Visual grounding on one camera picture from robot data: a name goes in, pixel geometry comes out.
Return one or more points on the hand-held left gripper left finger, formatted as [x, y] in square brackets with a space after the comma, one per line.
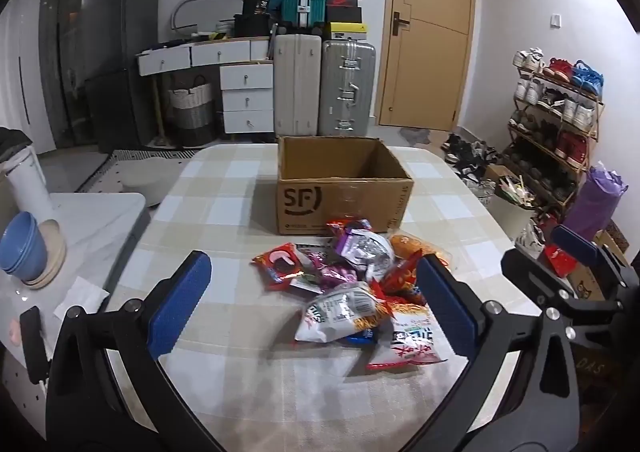
[182, 302]

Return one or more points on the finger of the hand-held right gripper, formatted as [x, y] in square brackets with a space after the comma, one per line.
[530, 272]
[575, 242]

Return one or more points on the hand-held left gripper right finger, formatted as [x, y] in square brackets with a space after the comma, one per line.
[445, 307]

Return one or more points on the pile of snack packets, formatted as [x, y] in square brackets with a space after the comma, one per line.
[340, 307]

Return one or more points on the brown cardboard box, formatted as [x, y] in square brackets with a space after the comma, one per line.
[320, 212]

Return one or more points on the white sneaker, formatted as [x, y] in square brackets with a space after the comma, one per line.
[530, 239]

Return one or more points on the purple fabric bag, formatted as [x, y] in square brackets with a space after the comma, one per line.
[595, 207]

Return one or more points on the brown printed box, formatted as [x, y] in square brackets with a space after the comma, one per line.
[587, 282]

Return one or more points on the white bin with sticks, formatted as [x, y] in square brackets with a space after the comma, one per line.
[505, 217]

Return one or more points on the assorted sneakers group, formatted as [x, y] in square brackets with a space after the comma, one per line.
[575, 146]

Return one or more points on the white paper tissue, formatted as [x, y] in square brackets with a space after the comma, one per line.
[82, 297]

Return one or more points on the white marble side table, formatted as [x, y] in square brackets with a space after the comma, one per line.
[100, 222]

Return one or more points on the round grey stool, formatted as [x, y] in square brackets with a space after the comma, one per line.
[142, 182]

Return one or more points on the beige plate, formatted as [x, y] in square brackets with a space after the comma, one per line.
[50, 279]
[54, 247]

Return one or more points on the scattered dark shoes group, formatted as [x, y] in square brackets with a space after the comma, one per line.
[465, 151]

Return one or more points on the black and white rug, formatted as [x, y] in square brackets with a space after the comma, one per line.
[100, 176]

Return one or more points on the black phone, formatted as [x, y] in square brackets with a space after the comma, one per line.
[35, 347]

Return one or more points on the bamboo shoe rack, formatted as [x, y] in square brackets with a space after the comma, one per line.
[560, 84]

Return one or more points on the grey door mat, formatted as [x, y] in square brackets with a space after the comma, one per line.
[415, 135]

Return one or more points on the white electric kettle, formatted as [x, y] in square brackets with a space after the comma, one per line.
[27, 187]

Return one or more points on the woven laundry basket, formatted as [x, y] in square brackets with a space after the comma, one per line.
[190, 106]

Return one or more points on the white dresser with drawers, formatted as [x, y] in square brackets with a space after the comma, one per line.
[247, 101]

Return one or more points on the wooden door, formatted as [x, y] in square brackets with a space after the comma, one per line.
[425, 71]

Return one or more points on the dark cloth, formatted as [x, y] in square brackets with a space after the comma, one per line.
[12, 141]

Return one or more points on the silver suitcase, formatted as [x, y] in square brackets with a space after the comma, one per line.
[345, 81]

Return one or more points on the beige suitcase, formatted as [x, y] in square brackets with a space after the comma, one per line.
[295, 81]

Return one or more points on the yellow and black striped item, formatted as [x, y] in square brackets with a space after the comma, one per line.
[218, 35]

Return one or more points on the white wardrobe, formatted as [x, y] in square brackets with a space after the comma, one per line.
[25, 81]

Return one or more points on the dark glass cabinet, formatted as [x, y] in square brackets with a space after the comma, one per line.
[60, 56]

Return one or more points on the small stack of dishes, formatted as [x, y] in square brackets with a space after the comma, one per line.
[225, 26]

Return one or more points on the grey refrigerator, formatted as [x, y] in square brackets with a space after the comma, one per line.
[115, 31]

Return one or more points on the black storage box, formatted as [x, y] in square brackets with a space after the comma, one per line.
[252, 26]

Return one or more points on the yellow and white shoe box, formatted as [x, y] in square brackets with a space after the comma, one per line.
[346, 31]

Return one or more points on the red and black shoe box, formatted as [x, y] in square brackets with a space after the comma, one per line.
[342, 1]

